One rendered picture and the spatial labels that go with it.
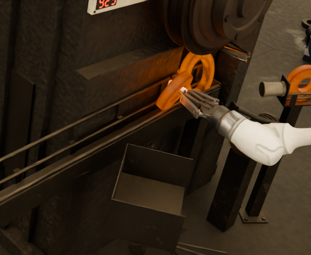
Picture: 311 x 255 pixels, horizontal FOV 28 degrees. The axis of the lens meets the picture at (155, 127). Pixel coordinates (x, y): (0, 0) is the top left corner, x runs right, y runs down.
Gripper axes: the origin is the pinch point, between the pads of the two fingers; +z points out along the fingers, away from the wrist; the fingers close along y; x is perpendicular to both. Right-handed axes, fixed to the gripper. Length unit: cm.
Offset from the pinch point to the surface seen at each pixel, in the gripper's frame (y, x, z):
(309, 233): 66, -75, -51
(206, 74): 21.0, -3.2, 1.8
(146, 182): -30.1, -14.1, -16.0
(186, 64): 8.7, 4.2, 4.4
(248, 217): 51, -75, -27
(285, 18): 267, -88, 75
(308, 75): 56, -2, -22
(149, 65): -7.6, 7.1, 8.5
